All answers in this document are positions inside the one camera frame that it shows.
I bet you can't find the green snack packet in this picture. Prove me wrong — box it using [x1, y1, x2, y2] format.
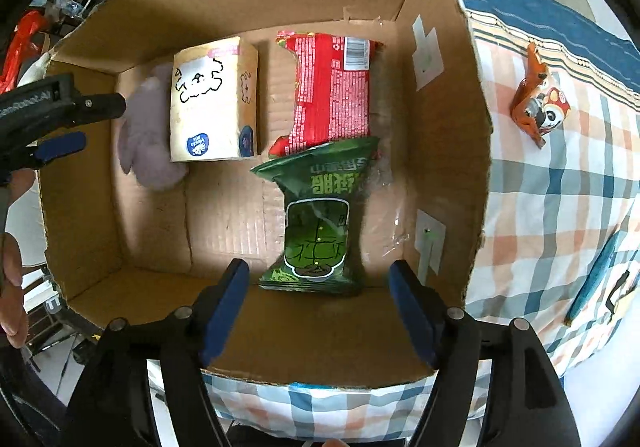
[250, 136, 381, 296]

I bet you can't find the plaid blanket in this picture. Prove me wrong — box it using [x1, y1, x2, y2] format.
[200, 0, 640, 443]

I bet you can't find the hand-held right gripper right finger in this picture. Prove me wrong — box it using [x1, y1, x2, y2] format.
[387, 259, 583, 447]

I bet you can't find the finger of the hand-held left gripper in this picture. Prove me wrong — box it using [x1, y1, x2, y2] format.
[34, 131, 87, 169]
[70, 93, 127, 126]

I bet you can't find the red snack packet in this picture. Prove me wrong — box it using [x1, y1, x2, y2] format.
[267, 30, 385, 158]

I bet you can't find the blue pouch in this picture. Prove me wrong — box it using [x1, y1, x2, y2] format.
[565, 227, 640, 328]

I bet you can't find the person's left hand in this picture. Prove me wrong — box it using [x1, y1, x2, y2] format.
[0, 170, 38, 350]

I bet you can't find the grey plush toy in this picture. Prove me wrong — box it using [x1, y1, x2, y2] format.
[116, 63, 190, 192]

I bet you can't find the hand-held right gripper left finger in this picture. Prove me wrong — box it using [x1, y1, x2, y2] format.
[62, 258, 251, 447]

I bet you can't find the cream carton with cartoon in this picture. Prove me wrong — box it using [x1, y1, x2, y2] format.
[170, 36, 260, 163]

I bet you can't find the orange squirrel toy packet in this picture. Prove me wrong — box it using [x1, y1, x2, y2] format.
[510, 42, 572, 149]

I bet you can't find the red plastic object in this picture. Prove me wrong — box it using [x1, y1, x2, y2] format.
[0, 10, 51, 95]

